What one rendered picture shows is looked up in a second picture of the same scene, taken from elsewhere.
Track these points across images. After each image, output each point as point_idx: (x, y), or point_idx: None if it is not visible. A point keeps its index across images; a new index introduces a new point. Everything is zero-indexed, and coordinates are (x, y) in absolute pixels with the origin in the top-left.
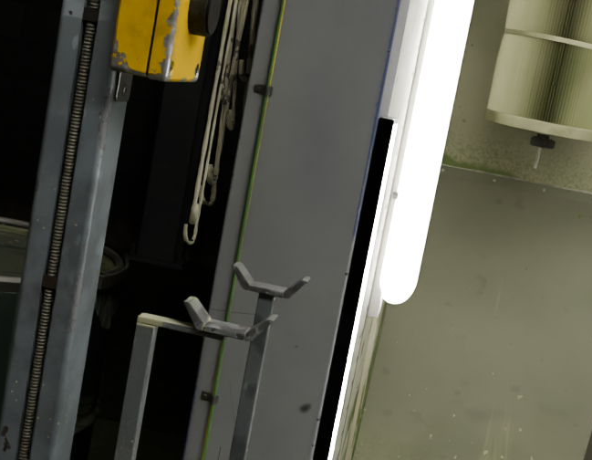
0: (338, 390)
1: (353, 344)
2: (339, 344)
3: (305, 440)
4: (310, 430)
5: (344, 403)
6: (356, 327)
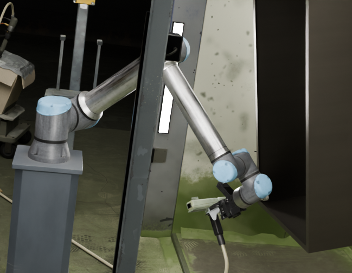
0: (163, 89)
1: None
2: None
3: (159, 101)
4: (159, 98)
5: (244, 126)
6: None
